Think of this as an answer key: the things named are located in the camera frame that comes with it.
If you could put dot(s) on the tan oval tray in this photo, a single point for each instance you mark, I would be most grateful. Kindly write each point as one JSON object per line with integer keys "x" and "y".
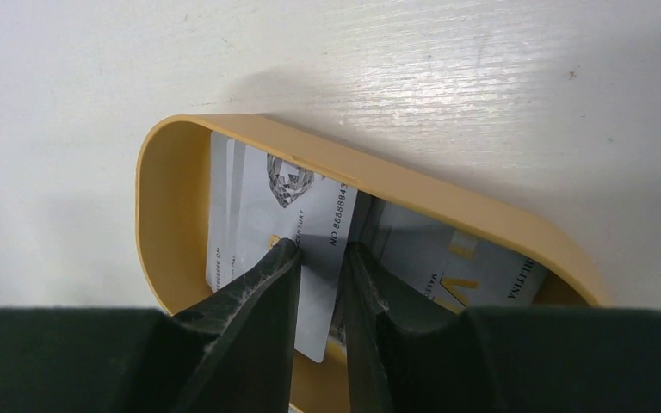
{"x": 172, "y": 216}

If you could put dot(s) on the left stack credit card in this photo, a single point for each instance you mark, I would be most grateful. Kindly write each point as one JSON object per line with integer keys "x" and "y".
{"x": 226, "y": 177}

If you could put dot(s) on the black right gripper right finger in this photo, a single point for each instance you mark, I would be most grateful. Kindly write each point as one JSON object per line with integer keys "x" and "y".
{"x": 408, "y": 354}

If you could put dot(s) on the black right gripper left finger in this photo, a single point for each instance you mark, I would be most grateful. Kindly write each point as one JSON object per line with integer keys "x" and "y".
{"x": 230, "y": 352}

